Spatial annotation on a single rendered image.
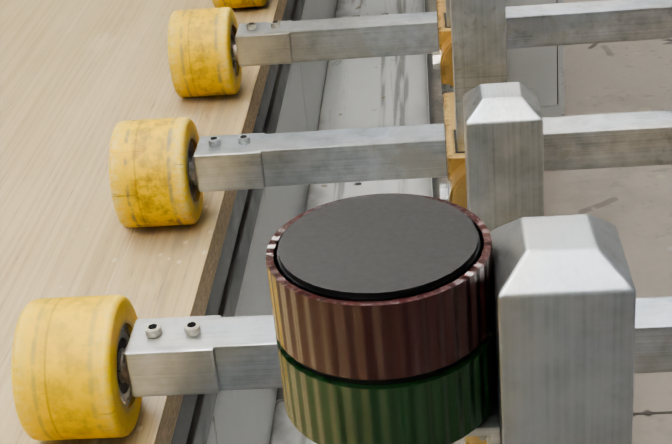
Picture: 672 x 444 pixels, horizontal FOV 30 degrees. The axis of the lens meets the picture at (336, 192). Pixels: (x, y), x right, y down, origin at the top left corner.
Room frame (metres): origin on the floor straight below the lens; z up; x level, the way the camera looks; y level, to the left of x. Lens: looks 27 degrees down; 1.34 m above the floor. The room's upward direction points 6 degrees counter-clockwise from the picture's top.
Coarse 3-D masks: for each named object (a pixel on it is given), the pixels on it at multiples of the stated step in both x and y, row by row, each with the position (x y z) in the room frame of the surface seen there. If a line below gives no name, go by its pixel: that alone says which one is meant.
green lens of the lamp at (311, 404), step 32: (480, 352) 0.27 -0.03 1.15; (288, 384) 0.28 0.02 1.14; (320, 384) 0.27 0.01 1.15; (352, 384) 0.26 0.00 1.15; (416, 384) 0.26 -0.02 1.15; (448, 384) 0.26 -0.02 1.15; (480, 384) 0.27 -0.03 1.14; (288, 416) 0.28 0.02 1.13; (320, 416) 0.27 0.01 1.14; (352, 416) 0.26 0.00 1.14; (384, 416) 0.26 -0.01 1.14; (416, 416) 0.26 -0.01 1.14; (448, 416) 0.26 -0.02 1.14; (480, 416) 0.27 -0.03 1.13
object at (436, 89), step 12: (432, 0) 1.89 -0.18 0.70; (432, 60) 1.64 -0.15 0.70; (432, 72) 1.59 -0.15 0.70; (432, 84) 1.55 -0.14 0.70; (444, 84) 1.51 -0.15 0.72; (432, 96) 1.51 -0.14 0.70; (432, 108) 1.47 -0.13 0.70; (432, 120) 1.43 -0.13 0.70; (432, 180) 1.28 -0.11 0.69; (444, 180) 1.26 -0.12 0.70
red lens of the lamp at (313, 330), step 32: (288, 224) 0.31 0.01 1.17; (480, 224) 0.30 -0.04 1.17; (480, 256) 0.28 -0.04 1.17; (288, 288) 0.27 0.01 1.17; (448, 288) 0.27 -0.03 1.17; (480, 288) 0.27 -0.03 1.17; (288, 320) 0.27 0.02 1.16; (320, 320) 0.27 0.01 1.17; (352, 320) 0.26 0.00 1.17; (384, 320) 0.26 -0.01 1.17; (416, 320) 0.26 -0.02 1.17; (448, 320) 0.26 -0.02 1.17; (480, 320) 0.27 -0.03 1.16; (288, 352) 0.28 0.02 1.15; (320, 352) 0.27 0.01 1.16; (352, 352) 0.26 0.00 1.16; (384, 352) 0.26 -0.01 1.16; (416, 352) 0.26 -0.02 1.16; (448, 352) 0.26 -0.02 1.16
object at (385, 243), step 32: (320, 224) 0.30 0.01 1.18; (352, 224) 0.30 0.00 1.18; (384, 224) 0.30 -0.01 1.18; (416, 224) 0.30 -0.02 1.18; (448, 224) 0.30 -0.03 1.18; (288, 256) 0.29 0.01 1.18; (320, 256) 0.28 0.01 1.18; (352, 256) 0.28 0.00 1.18; (384, 256) 0.28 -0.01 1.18; (416, 256) 0.28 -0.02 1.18; (448, 256) 0.28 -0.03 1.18; (320, 288) 0.27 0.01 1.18; (352, 288) 0.27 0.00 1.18; (384, 288) 0.27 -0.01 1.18; (416, 288) 0.26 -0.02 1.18; (384, 384) 0.26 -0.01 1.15
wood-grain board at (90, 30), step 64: (0, 0) 1.45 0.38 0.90; (64, 0) 1.43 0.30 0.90; (128, 0) 1.40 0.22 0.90; (192, 0) 1.38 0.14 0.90; (0, 64) 1.23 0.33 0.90; (64, 64) 1.21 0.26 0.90; (128, 64) 1.19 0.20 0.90; (0, 128) 1.06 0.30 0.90; (64, 128) 1.04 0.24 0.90; (0, 192) 0.92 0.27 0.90; (64, 192) 0.91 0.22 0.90; (0, 256) 0.81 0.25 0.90; (64, 256) 0.80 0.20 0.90; (128, 256) 0.79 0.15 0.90; (192, 256) 0.78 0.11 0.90; (0, 320) 0.72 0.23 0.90; (0, 384) 0.65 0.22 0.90
